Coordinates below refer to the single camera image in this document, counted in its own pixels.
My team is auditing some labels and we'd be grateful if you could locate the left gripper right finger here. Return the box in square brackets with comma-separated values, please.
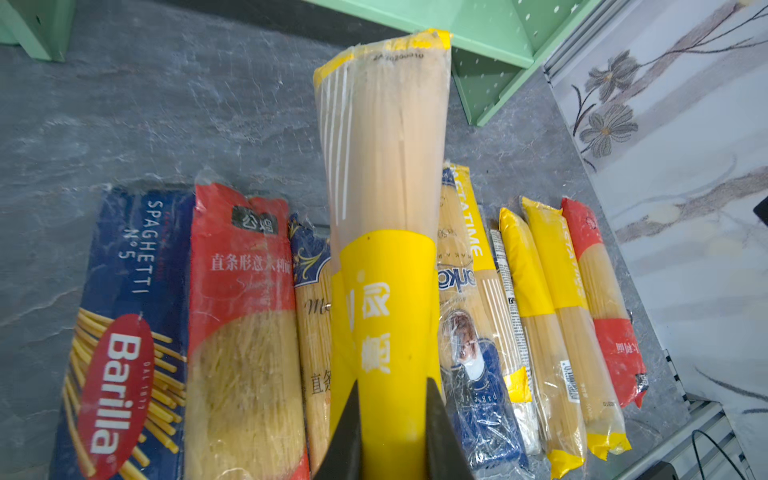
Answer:
[426, 377, 474, 480]

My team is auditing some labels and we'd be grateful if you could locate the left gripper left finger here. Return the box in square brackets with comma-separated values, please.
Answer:
[313, 382, 362, 480]

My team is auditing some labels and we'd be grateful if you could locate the blue portrait spaghetti bag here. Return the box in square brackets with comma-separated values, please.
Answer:
[437, 165, 530, 479]

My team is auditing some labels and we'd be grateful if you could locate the yellow Pastatime spaghetti bag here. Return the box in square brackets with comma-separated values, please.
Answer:
[450, 163, 542, 456]

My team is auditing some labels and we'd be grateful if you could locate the blue Barilla spaghetti box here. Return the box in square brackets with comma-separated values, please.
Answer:
[49, 187, 195, 479]

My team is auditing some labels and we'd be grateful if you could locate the yellow label spaghetti bag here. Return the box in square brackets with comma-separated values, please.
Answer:
[313, 29, 451, 479]

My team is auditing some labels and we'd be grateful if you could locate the blue gold Meli pasta bag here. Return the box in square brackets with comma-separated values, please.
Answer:
[289, 214, 332, 474]

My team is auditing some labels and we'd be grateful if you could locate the green two-tier shelf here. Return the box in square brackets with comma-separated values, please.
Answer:
[1, 0, 599, 127]

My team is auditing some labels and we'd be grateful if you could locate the red spaghetti bag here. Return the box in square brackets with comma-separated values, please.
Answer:
[561, 198, 649, 407]
[184, 183, 310, 479]

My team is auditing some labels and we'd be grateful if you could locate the yellow Pastatime bag right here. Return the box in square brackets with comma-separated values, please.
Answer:
[520, 197, 631, 461]

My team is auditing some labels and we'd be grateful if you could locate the clear barcode spaghetti bag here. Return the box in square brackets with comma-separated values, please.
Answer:
[490, 230, 542, 455]

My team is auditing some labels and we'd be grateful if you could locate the red spaghetti bag far right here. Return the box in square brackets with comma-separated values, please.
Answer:
[561, 198, 649, 407]

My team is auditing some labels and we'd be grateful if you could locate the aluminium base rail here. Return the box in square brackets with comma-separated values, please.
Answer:
[594, 349, 767, 479]

